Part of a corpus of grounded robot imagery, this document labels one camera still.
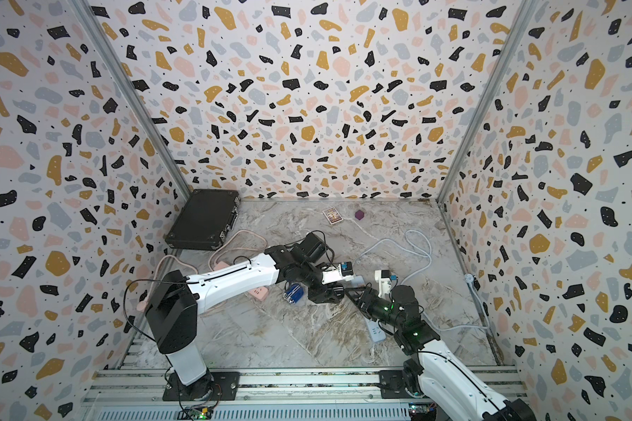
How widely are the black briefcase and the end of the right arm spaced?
607 millimetres

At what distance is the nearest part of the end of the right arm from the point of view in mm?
635

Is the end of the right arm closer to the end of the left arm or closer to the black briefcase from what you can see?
the end of the left arm

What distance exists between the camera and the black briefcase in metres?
1.03
